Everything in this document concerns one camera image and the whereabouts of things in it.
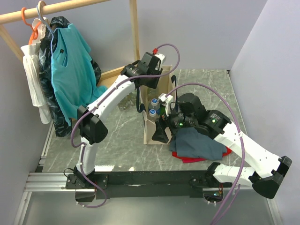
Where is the grey folded cloth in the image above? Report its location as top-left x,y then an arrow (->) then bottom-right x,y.
169,127 -> 227,160

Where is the turquoise hanging shirt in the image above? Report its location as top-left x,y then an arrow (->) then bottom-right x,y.
51,23 -> 107,126

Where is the dark floral hanging garment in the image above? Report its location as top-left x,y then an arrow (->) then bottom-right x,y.
38,16 -> 102,137

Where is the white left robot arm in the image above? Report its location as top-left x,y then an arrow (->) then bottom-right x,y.
73,52 -> 165,188

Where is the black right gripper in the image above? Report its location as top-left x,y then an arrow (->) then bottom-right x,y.
151,103 -> 196,143

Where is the clear Chang soda bottle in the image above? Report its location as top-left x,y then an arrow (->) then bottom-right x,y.
118,98 -> 136,111

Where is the white hanging garment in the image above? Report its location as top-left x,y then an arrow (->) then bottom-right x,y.
21,18 -> 52,124

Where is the pocari sweat bottle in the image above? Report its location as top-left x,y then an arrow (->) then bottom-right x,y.
149,109 -> 158,121
148,98 -> 160,115

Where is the cream canvas tote bag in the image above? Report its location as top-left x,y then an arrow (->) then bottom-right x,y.
140,72 -> 177,145

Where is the orange clothes hanger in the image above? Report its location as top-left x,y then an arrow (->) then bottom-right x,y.
21,7 -> 41,45

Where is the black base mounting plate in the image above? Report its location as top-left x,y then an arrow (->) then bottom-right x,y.
65,171 -> 234,200

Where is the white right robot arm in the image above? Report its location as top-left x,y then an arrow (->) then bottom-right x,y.
151,93 -> 292,199

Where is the light blue clothes hanger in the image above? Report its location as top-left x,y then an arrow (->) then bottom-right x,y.
36,0 -> 55,55

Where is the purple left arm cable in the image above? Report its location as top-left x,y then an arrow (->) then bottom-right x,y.
70,43 -> 180,209

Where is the red folded cloth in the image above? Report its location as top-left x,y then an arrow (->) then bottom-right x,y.
172,147 -> 232,164

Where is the aluminium frame rail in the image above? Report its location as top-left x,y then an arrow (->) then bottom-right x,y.
15,125 -> 291,225

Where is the wooden clothes rack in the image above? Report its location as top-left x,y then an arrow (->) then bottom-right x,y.
0,0 -> 141,122

